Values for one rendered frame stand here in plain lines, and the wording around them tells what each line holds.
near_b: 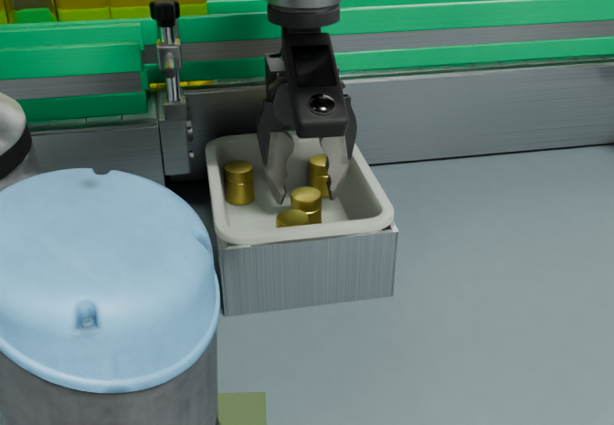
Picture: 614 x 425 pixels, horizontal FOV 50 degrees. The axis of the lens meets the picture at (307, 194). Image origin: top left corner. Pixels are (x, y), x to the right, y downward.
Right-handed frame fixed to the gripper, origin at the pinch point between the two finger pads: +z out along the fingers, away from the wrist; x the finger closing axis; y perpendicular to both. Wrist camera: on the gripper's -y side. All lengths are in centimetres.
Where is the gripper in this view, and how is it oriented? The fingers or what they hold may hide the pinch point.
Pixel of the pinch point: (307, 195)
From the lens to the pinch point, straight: 71.7
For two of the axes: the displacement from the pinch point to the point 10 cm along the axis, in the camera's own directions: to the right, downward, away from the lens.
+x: -9.9, 0.8, -1.3
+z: 0.0, 8.7, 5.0
